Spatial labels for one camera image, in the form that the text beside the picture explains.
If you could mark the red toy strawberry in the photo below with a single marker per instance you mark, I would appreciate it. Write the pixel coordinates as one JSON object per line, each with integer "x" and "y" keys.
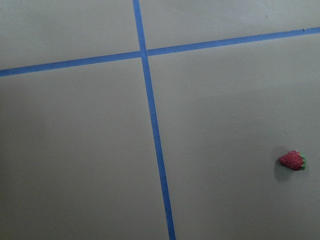
{"x": 293, "y": 160}

